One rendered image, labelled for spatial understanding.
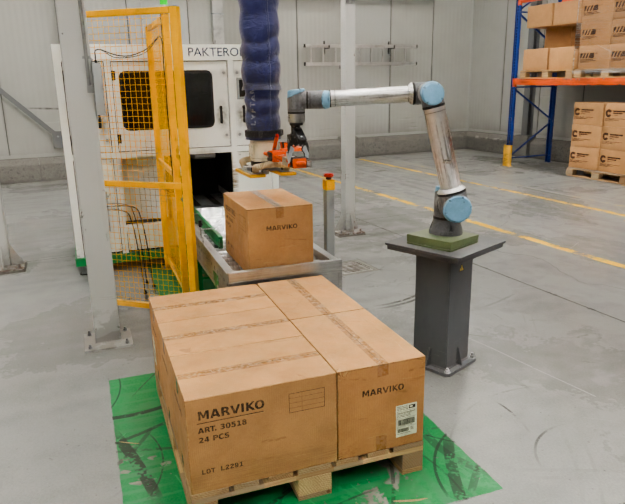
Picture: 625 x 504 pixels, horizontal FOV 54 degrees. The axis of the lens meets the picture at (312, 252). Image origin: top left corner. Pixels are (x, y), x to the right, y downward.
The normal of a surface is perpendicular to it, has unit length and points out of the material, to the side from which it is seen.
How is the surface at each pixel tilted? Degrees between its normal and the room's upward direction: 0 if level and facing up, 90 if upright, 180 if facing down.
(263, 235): 90
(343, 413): 90
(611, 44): 90
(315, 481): 90
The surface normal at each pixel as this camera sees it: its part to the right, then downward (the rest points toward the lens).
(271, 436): 0.35, 0.25
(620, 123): -0.90, 0.18
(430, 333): -0.70, 0.20
